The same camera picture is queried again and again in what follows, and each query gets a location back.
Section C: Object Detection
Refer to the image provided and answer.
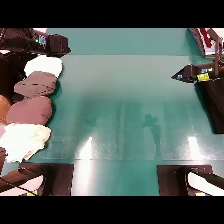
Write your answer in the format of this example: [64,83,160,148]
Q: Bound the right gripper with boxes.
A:
[171,63,205,84]

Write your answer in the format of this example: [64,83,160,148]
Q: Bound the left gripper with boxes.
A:
[45,33,72,56]

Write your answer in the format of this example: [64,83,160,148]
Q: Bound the heap of clothes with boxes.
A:
[187,28,224,58]

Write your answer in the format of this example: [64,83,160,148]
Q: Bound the dark brown garment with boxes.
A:
[13,70,59,100]

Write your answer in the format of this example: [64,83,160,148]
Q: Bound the mauve garment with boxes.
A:
[5,95,54,126]

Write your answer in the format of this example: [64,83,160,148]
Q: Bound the orange garment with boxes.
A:
[0,94,12,125]

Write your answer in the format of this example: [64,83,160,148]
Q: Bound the cream garment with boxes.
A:
[0,122,52,164]

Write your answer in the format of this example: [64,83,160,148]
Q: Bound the black cable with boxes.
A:
[0,175,38,196]

